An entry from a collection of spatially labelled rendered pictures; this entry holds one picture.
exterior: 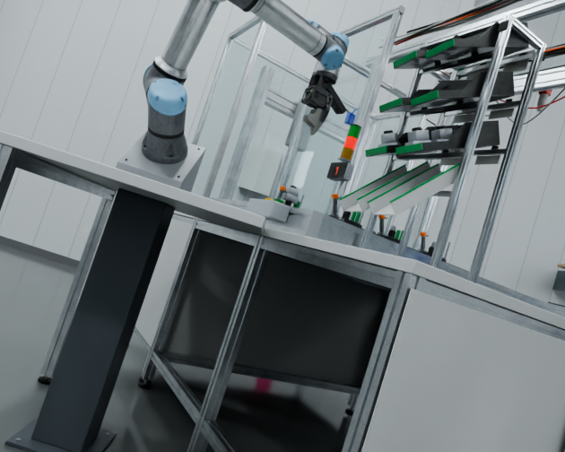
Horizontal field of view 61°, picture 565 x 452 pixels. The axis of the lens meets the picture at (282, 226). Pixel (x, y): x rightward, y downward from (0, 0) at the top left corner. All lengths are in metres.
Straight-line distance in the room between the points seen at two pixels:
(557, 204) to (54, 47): 5.90
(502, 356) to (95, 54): 5.34
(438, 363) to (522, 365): 0.31
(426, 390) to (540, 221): 5.05
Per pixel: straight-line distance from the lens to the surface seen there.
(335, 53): 1.58
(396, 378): 1.10
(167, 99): 1.52
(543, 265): 6.12
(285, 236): 1.50
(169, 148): 1.59
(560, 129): 6.41
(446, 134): 1.53
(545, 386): 1.53
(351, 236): 1.66
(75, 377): 1.67
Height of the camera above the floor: 0.77
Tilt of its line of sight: 4 degrees up
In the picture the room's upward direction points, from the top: 18 degrees clockwise
